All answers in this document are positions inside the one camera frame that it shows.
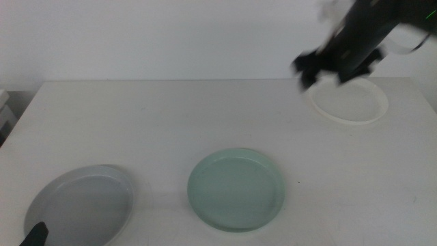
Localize white shallow bowl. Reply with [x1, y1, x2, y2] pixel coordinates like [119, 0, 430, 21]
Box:
[309, 75, 389, 125]

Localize grey looped right arm cable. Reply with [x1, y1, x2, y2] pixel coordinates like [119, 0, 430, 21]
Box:
[384, 23, 432, 55]

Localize mint green shallow bowl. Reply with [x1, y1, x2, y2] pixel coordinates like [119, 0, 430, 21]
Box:
[186, 148, 285, 234]

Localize grey shallow bowl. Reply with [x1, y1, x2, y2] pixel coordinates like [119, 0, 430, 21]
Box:
[23, 164, 135, 246]

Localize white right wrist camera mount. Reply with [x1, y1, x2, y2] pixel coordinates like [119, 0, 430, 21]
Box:
[317, 0, 356, 38]

